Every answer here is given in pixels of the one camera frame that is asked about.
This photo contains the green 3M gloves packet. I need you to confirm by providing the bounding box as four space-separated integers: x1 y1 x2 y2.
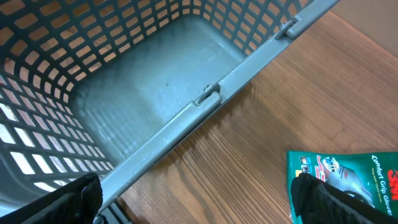
287 151 397 223

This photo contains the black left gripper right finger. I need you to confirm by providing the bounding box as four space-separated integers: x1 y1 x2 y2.
290 173 397 224

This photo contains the grey plastic mesh basket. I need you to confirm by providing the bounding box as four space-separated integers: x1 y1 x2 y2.
1 0 336 217

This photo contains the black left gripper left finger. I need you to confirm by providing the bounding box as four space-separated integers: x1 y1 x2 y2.
1 172 103 224

